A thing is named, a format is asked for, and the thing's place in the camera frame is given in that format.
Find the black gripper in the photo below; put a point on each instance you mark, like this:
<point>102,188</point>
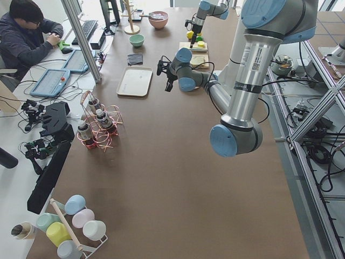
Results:
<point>195,29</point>
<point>171,75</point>

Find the plain toast slice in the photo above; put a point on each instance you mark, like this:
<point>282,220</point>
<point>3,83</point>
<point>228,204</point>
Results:
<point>199,61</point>

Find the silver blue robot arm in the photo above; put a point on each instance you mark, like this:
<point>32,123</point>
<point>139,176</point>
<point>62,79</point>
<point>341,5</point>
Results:
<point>262,27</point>
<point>206,9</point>

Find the cream rabbit tray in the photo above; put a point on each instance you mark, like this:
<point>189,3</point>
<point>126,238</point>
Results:
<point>135,81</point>

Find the whole yellow lemon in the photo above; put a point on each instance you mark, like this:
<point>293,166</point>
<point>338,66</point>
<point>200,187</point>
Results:
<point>189,34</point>

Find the halved lemon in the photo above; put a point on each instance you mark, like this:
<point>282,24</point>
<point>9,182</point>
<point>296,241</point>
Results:
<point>200,44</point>

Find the wooden cutting board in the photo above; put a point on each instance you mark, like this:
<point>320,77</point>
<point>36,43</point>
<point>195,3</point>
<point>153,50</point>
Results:
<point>195,50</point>

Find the pink bowl with ice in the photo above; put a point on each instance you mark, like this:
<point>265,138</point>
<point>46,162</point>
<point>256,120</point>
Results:
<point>161,23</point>

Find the grey folded cloth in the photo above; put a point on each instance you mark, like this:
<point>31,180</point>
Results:
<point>135,59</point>

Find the steel ice scoop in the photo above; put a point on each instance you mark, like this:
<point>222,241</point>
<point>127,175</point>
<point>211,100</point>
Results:
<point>154,16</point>

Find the green ceramic bowl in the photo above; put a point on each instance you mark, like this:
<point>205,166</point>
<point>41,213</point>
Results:
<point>136,40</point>

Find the wooden mug tree stand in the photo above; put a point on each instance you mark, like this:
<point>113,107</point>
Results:
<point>131,29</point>

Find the tea bottle middle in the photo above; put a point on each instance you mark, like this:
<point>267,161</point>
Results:
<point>104,121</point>

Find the tea bottle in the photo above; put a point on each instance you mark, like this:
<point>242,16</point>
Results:
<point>104,121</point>
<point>86,134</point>
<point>93,105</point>

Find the tea bottle back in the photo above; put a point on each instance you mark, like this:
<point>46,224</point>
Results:
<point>93,105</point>

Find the blue teach pendant far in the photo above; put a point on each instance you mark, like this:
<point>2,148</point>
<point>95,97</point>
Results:
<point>76,62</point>

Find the blue teach pendant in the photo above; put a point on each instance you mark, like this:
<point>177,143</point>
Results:
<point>76,62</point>
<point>51,83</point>

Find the black monitor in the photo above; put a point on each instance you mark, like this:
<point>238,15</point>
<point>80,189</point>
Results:
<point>111,16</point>

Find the tea bottle front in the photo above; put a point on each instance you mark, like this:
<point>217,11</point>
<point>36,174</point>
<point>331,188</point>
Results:
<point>86,134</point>

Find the black keyboard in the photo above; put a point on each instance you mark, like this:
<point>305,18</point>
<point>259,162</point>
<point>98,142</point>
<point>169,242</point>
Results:
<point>88,28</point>

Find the blue teach pendant near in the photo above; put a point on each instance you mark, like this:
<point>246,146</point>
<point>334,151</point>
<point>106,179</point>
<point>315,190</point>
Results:
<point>51,83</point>

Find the blue plastic cup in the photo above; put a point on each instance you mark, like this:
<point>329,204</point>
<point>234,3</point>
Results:
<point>75,204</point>

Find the seated person dark jacket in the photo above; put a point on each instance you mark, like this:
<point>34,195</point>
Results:
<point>27,37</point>

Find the pink plastic cup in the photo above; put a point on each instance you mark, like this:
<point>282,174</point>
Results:
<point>82,217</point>

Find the white plastic cup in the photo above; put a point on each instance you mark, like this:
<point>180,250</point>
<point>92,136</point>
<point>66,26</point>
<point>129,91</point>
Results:
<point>94,230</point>

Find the white cup rack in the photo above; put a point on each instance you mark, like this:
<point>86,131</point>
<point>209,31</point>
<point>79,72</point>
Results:
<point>88,247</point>

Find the green plastic cup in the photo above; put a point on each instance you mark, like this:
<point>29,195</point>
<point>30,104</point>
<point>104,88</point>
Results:
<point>45,220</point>

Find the yellow plastic cup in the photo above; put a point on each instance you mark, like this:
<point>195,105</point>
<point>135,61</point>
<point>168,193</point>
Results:
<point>57,233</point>

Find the grey plastic cup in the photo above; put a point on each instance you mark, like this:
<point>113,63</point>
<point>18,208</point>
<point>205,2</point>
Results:
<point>68,250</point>

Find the copper wire bottle rack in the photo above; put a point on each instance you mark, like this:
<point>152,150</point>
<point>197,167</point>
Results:
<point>102,138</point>

